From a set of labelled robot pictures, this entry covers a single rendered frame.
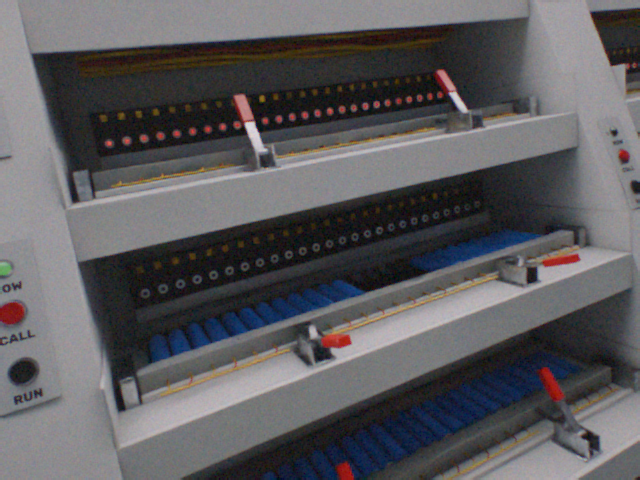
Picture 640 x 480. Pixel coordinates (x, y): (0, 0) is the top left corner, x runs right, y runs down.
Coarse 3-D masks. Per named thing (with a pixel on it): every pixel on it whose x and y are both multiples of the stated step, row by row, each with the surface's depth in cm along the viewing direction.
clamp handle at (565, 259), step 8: (520, 256) 51; (560, 256) 46; (568, 256) 45; (576, 256) 45; (520, 264) 51; (528, 264) 50; (536, 264) 48; (544, 264) 47; (552, 264) 46; (560, 264) 46; (568, 264) 45
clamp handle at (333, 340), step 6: (312, 330) 41; (312, 336) 41; (330, 336) 37; (336, 336) 36; (342, 336) 35; (348, 336) 35; (312, 342) 40; (318, 342) 39; (324, 342) 37; (330, 342) 36; (336, 342) 35; (342, 342) 35; (348, 342) 35
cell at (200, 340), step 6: (192, 324) 49; (198, 324) 50; (192, 330) 48; (198, 330) 47; (192, 336) 47; (198, 336) 46; (204, 336) 46; (192, 342) 46; (198, 342) 45; (204, 342) 44
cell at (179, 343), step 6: (174, 330) 49; (180, 330) 49; (168, 336) 48; (174, 336) 47; (180, 336) 47; (174, 342) 46; (180, 342) 45; (186, 342) 46; (174, 348) 45; (180, 348) 44; (186, 348) 44; (174, 354) 44
